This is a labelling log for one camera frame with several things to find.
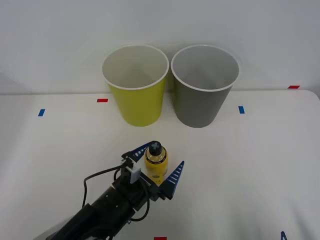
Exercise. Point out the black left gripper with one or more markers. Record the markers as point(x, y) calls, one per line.
point(140, 192)

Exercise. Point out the yellow bottle with black cap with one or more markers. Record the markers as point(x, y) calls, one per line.
point(157, 166)

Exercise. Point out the yellow-green plastic waste bin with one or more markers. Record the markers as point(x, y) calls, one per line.
point(140, 105)

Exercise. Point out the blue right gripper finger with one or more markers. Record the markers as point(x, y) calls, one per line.
point(283, 236)

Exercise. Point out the grey plastic waste bin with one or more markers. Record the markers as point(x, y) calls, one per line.
point(197, 107)

